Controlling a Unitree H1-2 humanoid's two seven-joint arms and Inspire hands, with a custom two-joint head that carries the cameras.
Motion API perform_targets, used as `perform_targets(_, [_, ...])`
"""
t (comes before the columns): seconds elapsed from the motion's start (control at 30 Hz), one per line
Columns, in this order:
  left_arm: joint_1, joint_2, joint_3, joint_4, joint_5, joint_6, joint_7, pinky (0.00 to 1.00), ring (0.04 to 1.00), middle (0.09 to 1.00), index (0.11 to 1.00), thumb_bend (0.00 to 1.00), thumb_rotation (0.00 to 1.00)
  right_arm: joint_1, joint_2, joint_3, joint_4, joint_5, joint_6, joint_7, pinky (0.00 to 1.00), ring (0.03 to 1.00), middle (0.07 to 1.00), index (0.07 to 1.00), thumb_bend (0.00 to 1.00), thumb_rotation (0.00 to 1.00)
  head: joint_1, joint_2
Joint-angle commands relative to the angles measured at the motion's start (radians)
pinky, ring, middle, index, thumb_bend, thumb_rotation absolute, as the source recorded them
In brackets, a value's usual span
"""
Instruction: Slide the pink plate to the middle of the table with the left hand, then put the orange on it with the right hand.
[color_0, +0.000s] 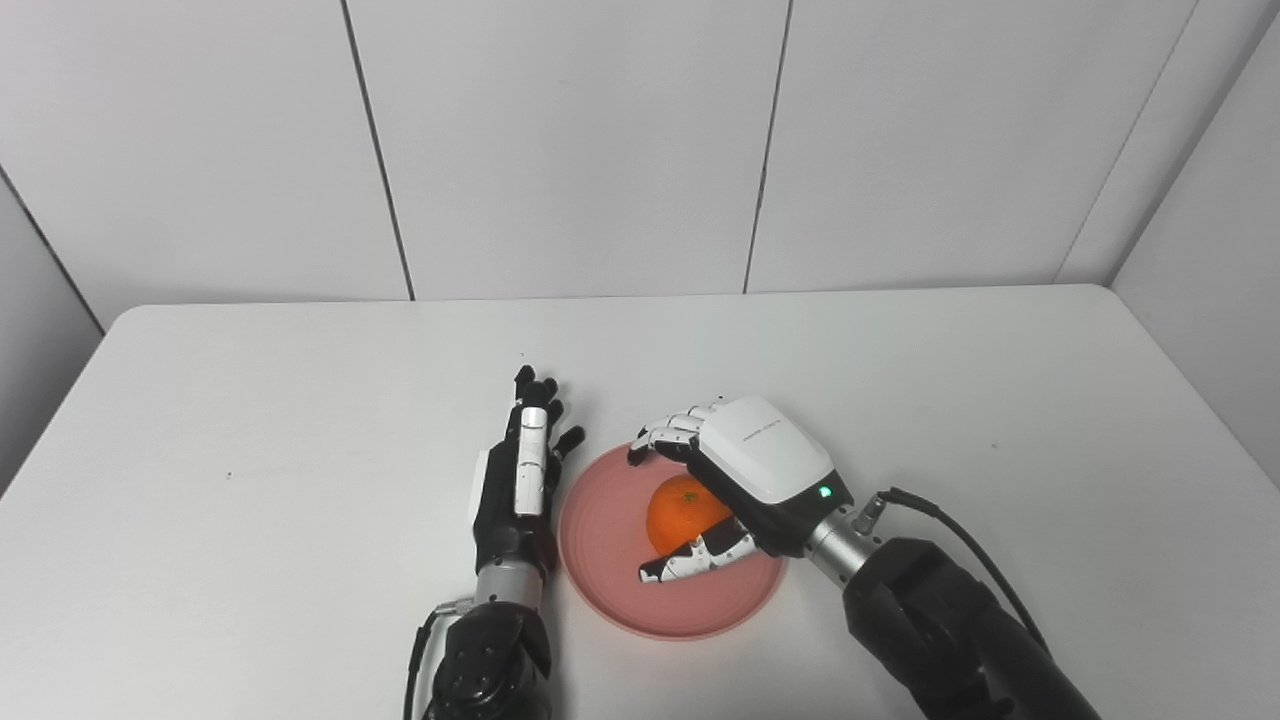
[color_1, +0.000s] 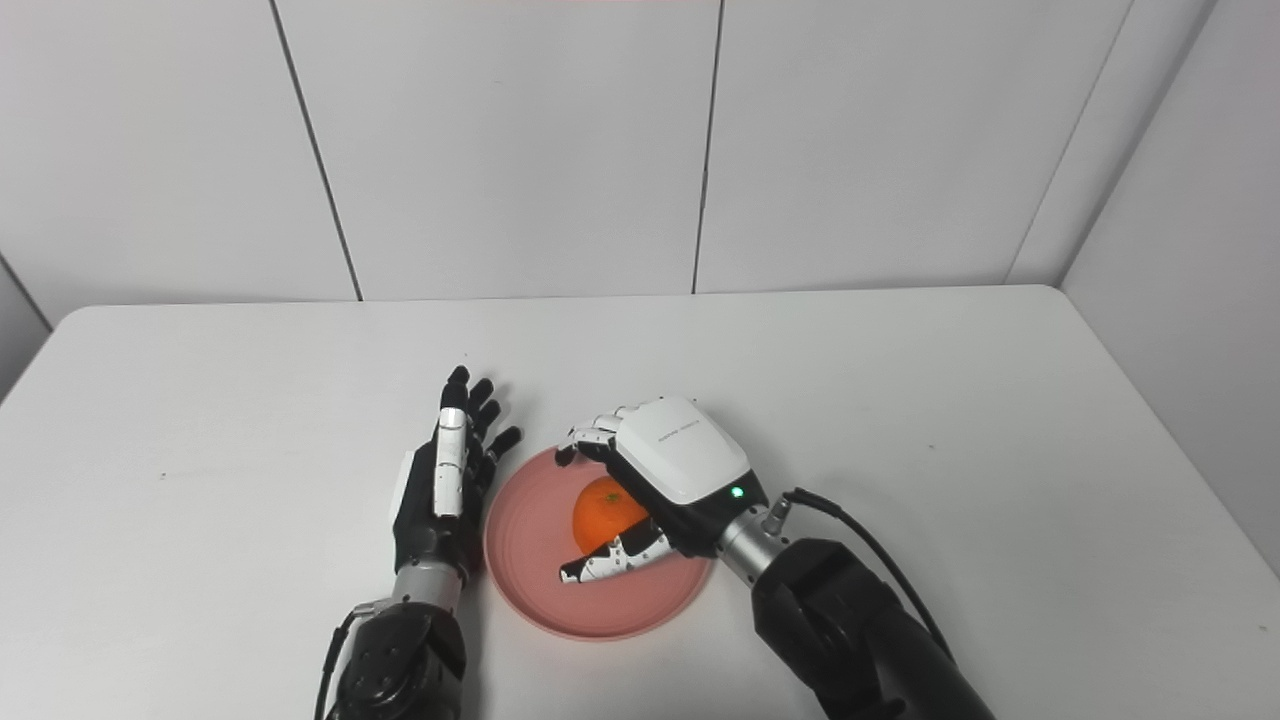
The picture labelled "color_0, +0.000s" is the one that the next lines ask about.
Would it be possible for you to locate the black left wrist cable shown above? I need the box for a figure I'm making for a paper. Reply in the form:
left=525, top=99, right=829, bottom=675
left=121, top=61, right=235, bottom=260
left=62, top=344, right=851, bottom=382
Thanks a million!
left=403, top=598, right=473, bottom=720

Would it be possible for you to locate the black and white right hand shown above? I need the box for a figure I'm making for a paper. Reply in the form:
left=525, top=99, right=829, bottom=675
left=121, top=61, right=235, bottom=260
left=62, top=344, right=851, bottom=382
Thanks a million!
left=627, top=395, right=855, bottom=585

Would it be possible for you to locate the orange fruit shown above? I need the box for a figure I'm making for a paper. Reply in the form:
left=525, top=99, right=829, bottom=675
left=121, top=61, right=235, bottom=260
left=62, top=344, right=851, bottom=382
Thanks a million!
left=646, top=475, right=734, bottom=557

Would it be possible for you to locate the pink round plate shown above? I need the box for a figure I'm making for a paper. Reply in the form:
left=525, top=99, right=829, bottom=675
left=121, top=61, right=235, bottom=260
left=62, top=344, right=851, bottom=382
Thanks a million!
left=558, top=443, right=787, bottom=641

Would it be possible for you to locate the black and white left hand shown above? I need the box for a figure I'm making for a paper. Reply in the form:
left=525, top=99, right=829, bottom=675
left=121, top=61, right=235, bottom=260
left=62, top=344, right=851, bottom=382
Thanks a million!
left=470, top=366, right=587, bottom=579

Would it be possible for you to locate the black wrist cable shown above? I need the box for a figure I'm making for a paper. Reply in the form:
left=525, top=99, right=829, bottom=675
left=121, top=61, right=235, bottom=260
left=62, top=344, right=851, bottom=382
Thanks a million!
left=855, top=487, right=1051, bottom=656
left=403, top=598, right=473, bottom=720

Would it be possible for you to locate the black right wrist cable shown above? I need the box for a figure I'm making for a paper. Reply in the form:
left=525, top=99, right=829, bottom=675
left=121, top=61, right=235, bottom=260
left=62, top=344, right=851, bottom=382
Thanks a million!
left=855, top=487, right=1051, bottom=656

